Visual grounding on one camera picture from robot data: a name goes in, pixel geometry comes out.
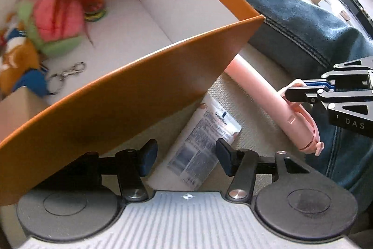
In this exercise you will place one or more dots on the cream sofa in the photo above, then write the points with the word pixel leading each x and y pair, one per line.
pixel 256 132

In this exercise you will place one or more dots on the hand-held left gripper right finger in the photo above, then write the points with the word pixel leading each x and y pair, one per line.
pixel 225 156

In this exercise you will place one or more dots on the orange cardboard box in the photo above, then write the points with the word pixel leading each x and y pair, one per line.
pixel 131 97

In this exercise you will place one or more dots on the white squeeze tube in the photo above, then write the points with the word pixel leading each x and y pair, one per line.
pixel 201 138

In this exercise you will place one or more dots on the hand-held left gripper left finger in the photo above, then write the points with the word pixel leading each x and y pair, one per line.
pixel 148 156

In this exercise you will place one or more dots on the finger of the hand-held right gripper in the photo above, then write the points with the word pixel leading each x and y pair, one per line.
pixel 349 77
pixel 303 95

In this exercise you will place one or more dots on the brown cardboard piece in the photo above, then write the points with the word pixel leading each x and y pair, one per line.
pixel 20 106

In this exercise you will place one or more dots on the pink green plush toy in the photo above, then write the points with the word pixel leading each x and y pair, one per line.
pixel 55 24

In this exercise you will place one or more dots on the orange plush toy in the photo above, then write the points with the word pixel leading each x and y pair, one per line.
pixel 17 68

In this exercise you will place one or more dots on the person's right jeans leg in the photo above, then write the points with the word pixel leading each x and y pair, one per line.
pixel 297 15

